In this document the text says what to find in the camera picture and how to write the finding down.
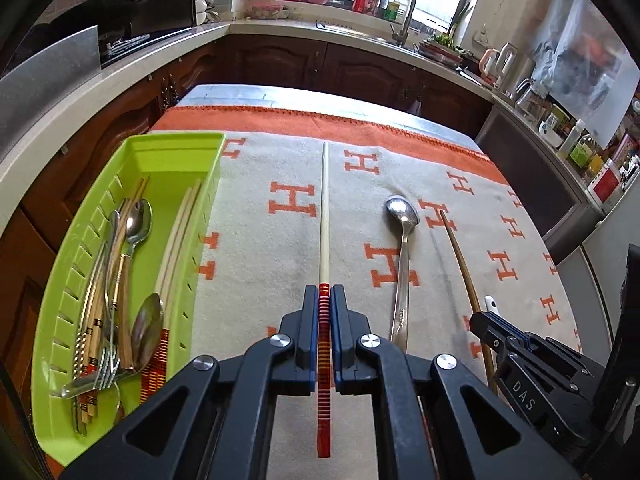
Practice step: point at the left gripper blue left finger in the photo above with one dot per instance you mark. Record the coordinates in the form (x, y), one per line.
(307, 341)

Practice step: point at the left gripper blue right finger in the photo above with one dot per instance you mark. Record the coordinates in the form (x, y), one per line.
(347, 326)

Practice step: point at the brown wooden chopstick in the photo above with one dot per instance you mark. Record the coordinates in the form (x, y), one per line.
(473, 299)

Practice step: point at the white ceramic soup spoon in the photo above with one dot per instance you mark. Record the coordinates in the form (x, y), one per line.
(491, 305)

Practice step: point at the white chopstick red striped end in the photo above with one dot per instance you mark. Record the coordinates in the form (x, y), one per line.
(183, 285)

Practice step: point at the large steel serving spoon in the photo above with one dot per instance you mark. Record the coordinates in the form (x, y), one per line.
(145, 338)

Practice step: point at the long steel spoon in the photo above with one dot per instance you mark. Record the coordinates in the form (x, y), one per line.
(401, 210)

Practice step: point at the steel fork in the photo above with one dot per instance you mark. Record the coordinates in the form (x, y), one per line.
(109, 355)

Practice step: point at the spoon with wooden handle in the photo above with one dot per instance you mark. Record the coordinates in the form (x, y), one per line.
(137, 229)

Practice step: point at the bamboo chopstick red gold end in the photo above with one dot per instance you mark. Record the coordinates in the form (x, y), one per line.
(89, 401)

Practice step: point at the silver metal chopstick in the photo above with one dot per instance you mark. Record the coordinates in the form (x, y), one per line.
(81, 337)

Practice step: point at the steel kitchen faucet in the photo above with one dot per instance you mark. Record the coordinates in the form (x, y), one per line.
(406, 9)

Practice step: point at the orange white H-pattern cloth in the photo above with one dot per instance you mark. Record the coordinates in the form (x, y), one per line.
(281, 172)

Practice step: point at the green plastic utensil tray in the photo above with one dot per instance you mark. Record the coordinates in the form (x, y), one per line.
(178, 174)

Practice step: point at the white electric kettle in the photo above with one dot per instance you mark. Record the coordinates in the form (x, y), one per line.
(496, 64)

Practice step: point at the stainless steel splash panel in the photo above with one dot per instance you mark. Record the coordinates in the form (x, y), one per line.
(34, 87)

